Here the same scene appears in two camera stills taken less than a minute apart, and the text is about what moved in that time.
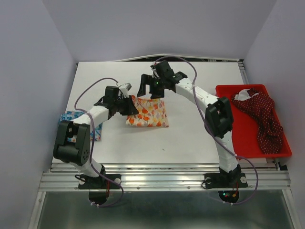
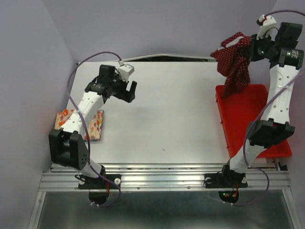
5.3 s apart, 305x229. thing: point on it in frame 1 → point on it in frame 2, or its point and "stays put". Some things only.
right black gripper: x=147 y=79 → x=254 y=43
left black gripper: x=131 y=109 → x=126 y=95
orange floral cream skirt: x=152 y=113 → x=95 y=130
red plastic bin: x=245 y=130 stays put
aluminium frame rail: x=163 y=177 stays put
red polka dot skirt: x=261 y=109 → x=233 y=61
